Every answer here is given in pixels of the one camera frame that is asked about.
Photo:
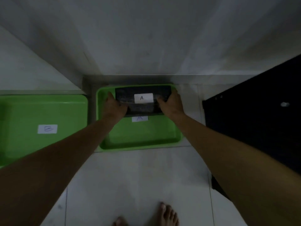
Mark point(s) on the person's right hand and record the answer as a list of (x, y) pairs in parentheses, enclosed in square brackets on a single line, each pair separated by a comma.
[(172, 107)]

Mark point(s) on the person's left hand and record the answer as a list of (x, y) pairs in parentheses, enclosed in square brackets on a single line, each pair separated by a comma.
[(112, 110)]

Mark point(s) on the person's right thumb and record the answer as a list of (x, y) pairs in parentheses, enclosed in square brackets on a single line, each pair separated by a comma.
[(161, 100)]

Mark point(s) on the person's left thumb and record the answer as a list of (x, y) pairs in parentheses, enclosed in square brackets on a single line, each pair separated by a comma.
[(122, 106)]

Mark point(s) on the black packet with white label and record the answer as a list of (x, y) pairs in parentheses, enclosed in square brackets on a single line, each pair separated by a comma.
[(143, 108)]

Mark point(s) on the person's left forearm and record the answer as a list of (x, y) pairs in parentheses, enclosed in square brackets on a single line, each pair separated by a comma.
[(58, 162)]

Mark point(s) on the person's right forearm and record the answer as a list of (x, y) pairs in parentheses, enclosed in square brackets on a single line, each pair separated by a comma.
[(235, 167)]

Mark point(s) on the white paper label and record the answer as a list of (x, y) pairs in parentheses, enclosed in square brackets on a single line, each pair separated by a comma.
[(140, 119), (47, 129)]

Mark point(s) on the green plastic tray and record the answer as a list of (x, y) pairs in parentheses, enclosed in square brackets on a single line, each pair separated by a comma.
[(141, 136), (23, 115)]

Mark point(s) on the black cabinet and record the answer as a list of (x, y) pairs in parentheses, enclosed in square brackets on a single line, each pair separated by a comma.
[(258, 129)]

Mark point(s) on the person's right foot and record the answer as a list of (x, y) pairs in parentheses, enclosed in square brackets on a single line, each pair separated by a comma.
[(167, 216)]

